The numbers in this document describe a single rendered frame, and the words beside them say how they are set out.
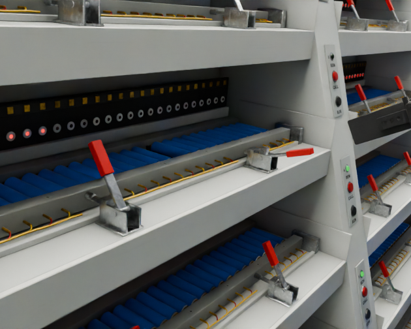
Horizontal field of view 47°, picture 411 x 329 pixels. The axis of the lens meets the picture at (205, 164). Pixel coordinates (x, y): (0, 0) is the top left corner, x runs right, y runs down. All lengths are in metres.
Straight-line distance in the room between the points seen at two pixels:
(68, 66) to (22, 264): 0.17
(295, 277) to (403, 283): 0.49
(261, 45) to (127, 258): 0.36
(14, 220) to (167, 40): 0.24
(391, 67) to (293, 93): 0.70
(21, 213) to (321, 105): 0.52
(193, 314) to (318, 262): 0.29
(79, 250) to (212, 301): 0.27
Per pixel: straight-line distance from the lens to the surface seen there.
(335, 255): 0.87
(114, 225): 0.47
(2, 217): 0.46
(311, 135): 0.83
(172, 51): 0.53
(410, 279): 1.27
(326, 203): 0.85
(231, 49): 0.62
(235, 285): 0.70
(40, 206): 0.47
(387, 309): 1.13
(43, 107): 0.59
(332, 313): 0.93
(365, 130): 0.58
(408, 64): 1.49
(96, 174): 0.56
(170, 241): 0.50
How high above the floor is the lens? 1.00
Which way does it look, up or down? 7 degrees down
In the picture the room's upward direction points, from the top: 10 degrees counter-clockwise
